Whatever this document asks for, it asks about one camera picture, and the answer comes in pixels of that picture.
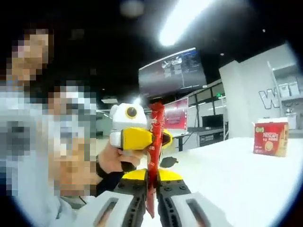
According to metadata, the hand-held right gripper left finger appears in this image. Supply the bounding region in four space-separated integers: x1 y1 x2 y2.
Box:
93 169 149 227

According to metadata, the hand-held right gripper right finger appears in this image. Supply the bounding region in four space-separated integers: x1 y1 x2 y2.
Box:
156 169 215 227

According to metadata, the red coffee pouch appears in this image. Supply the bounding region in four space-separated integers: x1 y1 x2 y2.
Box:
144 100 166 218

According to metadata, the red coffee box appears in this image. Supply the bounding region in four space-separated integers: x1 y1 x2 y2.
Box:
252 117 290 158

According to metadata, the person's left hand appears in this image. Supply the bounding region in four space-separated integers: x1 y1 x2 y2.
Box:
97 141 144 177

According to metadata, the white side desk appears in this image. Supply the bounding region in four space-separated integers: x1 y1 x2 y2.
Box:
171 130 194 152

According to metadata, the small black object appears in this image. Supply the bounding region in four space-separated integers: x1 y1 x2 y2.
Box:
160 157 178 169

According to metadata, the red laptop screen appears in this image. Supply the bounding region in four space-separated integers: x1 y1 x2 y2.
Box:
163 98 189 131

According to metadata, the black cabinet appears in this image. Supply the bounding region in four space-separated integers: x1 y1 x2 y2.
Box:
198 129 227 148

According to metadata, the black screen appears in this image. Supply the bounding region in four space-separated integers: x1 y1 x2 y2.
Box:
202 114 225 130

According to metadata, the person's grey shirt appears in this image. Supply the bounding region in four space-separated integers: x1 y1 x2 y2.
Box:
14 195 100 227

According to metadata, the long ceiling light strip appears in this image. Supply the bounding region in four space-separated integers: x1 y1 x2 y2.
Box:
158 0 215 47

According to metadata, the grey metal shelving unit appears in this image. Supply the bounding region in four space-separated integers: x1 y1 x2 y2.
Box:
267 60 303 133

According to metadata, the large dark wall monitor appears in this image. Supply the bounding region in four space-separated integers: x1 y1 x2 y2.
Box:
138 47 208 98

